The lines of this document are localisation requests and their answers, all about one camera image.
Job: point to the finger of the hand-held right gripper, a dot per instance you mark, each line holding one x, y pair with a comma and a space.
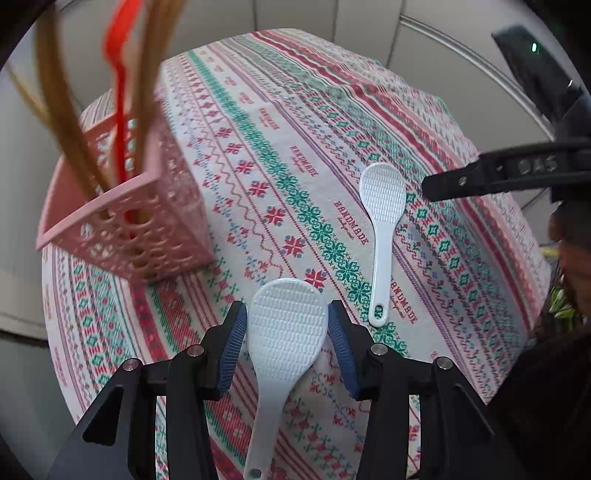
498, 175

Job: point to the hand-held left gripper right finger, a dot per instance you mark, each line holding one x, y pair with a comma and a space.
344, 350

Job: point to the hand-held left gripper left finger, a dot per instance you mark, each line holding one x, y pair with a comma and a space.
233, 350

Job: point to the white plastic rice paddle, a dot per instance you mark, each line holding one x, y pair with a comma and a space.
382, 194
281, 332

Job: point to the pink perforated plastic basket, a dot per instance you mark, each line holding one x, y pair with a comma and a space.
152, 230

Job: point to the wooden chopstick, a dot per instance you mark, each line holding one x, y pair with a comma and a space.
25, 92
145, 83
60, 101

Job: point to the red plastic spoon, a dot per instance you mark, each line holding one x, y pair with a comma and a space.
121, 92

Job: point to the person's right hand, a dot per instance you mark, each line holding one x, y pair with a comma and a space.
572, 230

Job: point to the green yellow object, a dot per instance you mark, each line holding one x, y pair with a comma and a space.
561, 304

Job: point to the red green patterned tablecloth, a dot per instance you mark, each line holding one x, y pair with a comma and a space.
300, 138

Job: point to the person's dark clothing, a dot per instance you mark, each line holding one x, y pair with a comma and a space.
545, 406

